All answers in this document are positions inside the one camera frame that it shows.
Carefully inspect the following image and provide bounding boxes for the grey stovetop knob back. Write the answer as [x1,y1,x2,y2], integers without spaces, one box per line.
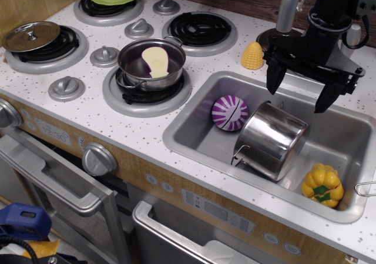
[153,0,180,16]

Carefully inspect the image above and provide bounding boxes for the grey stovetop knob middle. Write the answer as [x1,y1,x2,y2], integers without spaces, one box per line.
[90,46,120,68]

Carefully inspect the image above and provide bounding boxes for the front left stove burner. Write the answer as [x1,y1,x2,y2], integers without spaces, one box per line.
[5,26,89,74]

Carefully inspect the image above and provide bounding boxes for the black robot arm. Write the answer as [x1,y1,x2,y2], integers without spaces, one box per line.
[264,0,375,113]

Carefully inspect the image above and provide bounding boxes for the oven door with handle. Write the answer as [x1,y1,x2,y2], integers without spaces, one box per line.
[1,129,131,263]

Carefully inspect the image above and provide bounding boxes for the dishwasher door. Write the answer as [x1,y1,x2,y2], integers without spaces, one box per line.
[132,201,280,263]

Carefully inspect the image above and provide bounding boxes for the grey stovetop knob upper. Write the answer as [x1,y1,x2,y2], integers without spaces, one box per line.
[124,18,154,40]

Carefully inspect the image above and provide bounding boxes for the wire handle at edge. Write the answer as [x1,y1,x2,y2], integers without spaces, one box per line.
[354,181,375,198]

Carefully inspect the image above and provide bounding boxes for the cream toy eggplant slice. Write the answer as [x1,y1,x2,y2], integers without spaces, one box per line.
[142,46,169,78]

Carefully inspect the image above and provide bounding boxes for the stove burner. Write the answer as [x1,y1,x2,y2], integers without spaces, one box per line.
[5,26,89,74]
[73,0,143,26]
[102,67,192,118]
[162,12,237,57]

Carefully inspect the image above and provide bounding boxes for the yellow toy bell pepper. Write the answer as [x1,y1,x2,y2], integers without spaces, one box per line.
[301,163,344,208]

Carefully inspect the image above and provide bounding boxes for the silver oven dial left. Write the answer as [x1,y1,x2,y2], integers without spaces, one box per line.
[0,99,23,128]

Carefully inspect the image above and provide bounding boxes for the yellow toy corn cob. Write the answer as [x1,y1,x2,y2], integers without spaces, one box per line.
[241,42,264,70]

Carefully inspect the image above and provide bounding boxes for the front right stove burner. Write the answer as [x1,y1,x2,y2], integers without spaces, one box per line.
[102,67,192,118]

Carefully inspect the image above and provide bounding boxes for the grey stovetop knob front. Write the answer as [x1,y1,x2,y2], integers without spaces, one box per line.
[48,76,85,102]

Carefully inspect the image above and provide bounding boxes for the steel pot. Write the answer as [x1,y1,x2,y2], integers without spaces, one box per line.
[231,101,310,181]

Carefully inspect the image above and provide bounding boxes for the blue clamp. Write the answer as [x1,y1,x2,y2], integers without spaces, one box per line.
[1,203,52,240]

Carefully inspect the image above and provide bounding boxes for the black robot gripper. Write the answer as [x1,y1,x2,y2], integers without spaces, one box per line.
[265,12,365,113]

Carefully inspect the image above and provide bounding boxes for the grey stovetop knob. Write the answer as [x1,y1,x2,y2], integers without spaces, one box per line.
[90,46,120,68]
[153,0,180,16]
[48,76,85,102]
[124,18,154,40]

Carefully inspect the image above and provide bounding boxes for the silver oven dial right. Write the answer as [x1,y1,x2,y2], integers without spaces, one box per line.
[82,142,118,176]

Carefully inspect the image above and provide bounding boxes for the back left stove burner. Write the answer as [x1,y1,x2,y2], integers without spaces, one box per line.
[73,0,143,26]

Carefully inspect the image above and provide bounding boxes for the silver oven dial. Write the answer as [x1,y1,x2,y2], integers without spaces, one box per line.
[0,99,23,128]
[82,142,118,176]

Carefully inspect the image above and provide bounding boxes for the steel pot lid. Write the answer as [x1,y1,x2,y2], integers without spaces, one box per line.
[3,21,61,52]

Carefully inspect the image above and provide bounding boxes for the black cable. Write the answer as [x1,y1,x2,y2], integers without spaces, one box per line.
[0,235,39,264]

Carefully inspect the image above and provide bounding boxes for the purple striped toy ball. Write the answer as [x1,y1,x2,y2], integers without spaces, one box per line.
[211,95,249,132]

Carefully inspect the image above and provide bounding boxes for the silver sink basin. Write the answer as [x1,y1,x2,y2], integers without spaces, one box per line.
[163,71,375,223]

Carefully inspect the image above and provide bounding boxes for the yellow cloth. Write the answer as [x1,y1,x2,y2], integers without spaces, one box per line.
[26,239,61,258]

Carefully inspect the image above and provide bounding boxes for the steel pan on burner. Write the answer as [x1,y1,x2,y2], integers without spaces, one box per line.
[116,38,186,91]

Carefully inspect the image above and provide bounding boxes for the silver faucet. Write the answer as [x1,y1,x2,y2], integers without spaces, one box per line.
[257,0,361,59]

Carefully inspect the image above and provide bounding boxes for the back right stove burner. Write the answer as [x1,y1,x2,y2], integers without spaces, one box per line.
[162,12,237,57]

